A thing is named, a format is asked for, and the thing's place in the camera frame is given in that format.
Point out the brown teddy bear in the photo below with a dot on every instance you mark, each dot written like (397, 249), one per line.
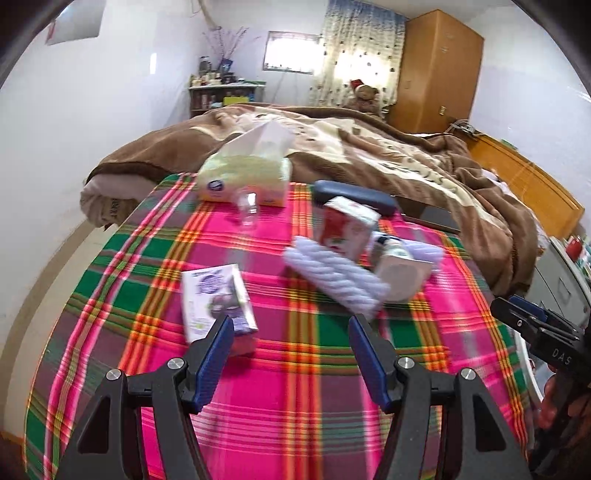
(367, 95)

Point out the red bottle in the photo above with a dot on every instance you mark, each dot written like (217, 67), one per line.
(574, 247)

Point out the dark storage shelf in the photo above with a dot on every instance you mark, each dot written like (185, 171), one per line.
(207, 100)

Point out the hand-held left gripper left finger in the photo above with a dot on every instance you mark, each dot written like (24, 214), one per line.
(214, 364)

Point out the wooden wardrobe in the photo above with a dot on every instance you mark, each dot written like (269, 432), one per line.
(438, 60)

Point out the silver wall sheet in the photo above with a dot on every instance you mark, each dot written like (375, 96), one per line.
(78, 23)

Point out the person's right hand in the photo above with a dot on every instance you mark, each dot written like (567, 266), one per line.
(549, 401)

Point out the patterned curtain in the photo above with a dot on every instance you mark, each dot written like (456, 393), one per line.
(351, 41)

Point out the power strip with plugs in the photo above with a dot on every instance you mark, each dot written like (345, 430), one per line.
(461, 127)

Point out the small window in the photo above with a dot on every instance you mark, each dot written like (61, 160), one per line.
(288, 53)

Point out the grey drawer cabinet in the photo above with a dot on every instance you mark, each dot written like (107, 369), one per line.
(563, 277)

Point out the green white boxes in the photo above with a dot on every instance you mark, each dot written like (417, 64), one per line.
(586, 258)

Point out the red white carton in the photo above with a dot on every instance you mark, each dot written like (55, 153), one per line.
(344, 228)

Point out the white plastic bottle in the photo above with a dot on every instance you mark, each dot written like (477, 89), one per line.
(401, 277)

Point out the purple white carton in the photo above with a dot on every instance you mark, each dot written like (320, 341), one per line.
(203, 300)

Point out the air conditioner pipe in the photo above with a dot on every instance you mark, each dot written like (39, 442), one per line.
(206, 9)

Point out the brown printed blanket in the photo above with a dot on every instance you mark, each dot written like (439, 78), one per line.
(415, 161)

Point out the clear plastic cup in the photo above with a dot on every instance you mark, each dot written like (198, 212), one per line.
(248, 212)

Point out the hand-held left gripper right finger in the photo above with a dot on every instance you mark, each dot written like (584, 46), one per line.
(369, 364)

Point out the navy glasses case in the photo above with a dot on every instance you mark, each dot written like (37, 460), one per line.
(360, 191)

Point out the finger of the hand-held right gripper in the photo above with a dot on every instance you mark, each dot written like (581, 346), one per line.
(528, 304)
(505, 311)

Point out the dried branch bouquet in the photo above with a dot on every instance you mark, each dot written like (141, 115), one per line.
(226, 46)

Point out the wooden bed headboard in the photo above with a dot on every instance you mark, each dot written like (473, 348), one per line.
(531, 180)

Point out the yellow tissue pack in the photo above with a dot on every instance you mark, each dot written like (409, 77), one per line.
(240, 177)

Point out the plaid tablecloth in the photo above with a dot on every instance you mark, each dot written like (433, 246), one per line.
(295, 415)

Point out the row of jars and bottles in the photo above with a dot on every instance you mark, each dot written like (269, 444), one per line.
(207, 77)

